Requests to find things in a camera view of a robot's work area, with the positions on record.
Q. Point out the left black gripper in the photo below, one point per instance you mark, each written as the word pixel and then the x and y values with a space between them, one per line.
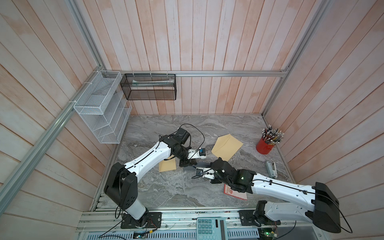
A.
pixel 187 162

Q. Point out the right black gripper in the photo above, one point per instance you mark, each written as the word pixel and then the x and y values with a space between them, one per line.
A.
pixel 214 181

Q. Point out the yellow envelope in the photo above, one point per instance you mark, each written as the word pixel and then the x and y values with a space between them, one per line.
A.
pixel 226 146
pixel 168 164

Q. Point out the grey envelope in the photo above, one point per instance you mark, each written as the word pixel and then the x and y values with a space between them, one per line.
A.
pixel 201 165

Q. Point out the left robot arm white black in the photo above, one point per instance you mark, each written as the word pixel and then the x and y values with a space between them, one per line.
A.
pixel 122 182

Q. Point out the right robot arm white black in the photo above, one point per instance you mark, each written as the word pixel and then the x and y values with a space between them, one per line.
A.
pixel 303 203

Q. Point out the red bordered card right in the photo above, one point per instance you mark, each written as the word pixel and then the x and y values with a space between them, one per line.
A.
pixel 228 191

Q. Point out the white stapler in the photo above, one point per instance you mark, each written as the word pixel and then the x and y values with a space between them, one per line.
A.
pixel 272 169

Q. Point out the red pencil cup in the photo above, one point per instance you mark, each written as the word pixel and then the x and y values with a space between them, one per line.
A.
pixel 264 148

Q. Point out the bundle of pencils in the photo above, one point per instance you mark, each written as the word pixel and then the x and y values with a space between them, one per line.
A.
pixel 272 136

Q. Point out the teal calculator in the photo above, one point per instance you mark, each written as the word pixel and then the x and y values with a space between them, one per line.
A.
pixel 211 229

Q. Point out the black mesh basket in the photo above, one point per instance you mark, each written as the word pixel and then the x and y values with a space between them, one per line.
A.
pixel 142 87

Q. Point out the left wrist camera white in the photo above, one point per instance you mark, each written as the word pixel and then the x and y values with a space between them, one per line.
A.
pixel 197 154

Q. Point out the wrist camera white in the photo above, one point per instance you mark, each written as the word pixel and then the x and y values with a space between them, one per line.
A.
pixel 207 173
pixel 197 154

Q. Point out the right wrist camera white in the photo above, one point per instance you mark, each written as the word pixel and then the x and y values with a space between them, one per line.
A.
pixel 207 173

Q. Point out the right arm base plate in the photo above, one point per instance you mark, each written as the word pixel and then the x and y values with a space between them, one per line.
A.
pixel 253 218

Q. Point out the white wire mesh shelf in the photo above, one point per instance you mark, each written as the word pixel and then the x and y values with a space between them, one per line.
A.
pixel 104 108

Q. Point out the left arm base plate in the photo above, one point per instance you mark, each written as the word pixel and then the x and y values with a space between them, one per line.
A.
pixel 148 220

